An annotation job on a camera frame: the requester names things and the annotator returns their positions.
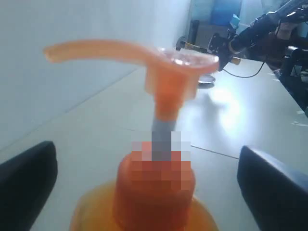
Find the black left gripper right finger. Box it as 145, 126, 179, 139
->
237, 146, 308, 231

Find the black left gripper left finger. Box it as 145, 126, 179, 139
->
0, 141, 58, 231

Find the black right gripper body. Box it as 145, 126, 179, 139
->
208, 32, 235, 71

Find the orange pump soap bottle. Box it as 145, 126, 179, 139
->
44, 39, 219, 231

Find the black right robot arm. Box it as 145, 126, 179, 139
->
207, 0, 308, 71

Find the stainless steel bowl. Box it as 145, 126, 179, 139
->
198, 75, 216, 85

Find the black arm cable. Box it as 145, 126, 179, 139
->
222, 61, 267, 78

